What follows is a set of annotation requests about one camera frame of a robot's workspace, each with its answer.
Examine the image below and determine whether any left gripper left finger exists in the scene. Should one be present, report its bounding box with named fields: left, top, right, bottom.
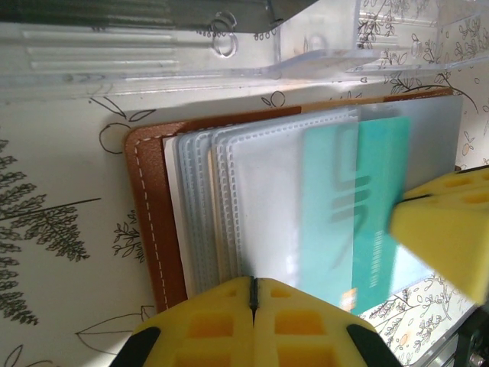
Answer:
left=114, top=277, right=255, bottom=367

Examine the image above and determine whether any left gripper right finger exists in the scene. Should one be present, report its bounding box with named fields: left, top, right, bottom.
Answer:
left=252, top=277, right=400, bottom=367

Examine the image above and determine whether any teal credit card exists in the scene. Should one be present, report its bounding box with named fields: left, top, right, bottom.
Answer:
left=301, top=115, right=413, bottom=317

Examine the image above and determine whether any brown leather card holder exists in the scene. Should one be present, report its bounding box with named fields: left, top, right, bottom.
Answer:
left=121, top=86, right=466, bottom=315

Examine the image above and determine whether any clear acrylic card organizer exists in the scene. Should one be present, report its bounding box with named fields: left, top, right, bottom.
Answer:
left=0, top=0, right=489, bottom=106

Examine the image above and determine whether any aluminium table edge rail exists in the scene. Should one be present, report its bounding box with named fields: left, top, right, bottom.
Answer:
left=410, top=332, right=465, bottom=367

